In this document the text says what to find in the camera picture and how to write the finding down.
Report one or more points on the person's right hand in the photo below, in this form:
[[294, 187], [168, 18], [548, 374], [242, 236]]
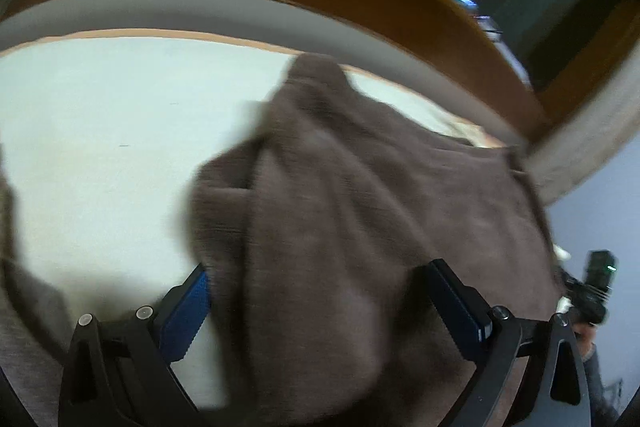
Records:
[[584, 334]]

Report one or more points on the brown fleece garment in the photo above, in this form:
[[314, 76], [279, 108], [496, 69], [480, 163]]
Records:
[[350, 232]]

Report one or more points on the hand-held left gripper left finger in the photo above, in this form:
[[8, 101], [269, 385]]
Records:
[[187, 312]]

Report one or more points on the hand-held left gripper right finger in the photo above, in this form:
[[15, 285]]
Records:
[[454, 304]]

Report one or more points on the eyeglasses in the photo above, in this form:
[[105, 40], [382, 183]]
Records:
[[472, 14]]

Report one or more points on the person's right forearm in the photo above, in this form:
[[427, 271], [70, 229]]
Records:
[[602, 387]]

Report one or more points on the grey knitted sweater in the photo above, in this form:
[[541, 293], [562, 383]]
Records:
[[25, 332]]

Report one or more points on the beige curtain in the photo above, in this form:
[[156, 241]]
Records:
[[590, 137]]

